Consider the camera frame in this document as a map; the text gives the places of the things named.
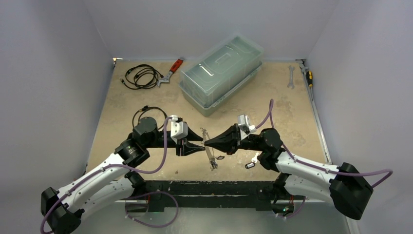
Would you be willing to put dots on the silver open-end spanner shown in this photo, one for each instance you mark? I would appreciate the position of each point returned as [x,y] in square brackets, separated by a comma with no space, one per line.
[291,77]

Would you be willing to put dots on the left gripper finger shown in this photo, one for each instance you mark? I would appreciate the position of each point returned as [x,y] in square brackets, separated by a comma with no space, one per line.
[192,136]
[190,148]

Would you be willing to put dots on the silver key with black tag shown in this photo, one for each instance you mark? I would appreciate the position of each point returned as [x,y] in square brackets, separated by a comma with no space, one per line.
[253,162]

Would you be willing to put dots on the white oval keyring holder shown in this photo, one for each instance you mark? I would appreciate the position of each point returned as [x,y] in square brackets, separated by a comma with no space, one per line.
[209,151]

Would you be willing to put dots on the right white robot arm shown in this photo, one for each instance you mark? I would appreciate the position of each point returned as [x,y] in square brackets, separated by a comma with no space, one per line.
[343,186]

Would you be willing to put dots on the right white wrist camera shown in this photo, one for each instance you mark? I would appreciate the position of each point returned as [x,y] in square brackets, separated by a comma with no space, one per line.
[244,125]

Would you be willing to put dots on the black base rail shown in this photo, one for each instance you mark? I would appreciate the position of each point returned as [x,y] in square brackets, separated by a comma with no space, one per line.
[258,195]

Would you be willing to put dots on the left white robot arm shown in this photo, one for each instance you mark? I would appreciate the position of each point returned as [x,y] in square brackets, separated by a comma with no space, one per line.
[119,175]

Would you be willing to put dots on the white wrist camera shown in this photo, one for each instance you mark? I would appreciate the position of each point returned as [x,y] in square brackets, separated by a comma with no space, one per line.
[244,125]
[179,129]

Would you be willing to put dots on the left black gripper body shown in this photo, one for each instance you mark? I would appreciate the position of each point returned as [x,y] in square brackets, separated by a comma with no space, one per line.
[179,144]

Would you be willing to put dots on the clear plastic storage box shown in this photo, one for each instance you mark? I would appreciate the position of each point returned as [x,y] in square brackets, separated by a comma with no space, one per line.
[216,75]

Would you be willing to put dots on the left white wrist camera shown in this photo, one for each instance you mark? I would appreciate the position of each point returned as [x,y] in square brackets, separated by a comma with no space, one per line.
[179,129]

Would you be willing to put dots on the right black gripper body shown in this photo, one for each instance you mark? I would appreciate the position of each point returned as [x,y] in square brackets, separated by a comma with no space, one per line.
[239,140]

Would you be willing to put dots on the yellow black screwdriver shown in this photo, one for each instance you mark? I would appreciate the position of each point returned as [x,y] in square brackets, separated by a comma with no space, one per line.
[309,79]

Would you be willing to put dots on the red handled adjustable wrench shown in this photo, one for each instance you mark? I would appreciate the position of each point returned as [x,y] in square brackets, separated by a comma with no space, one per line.
[172,70]

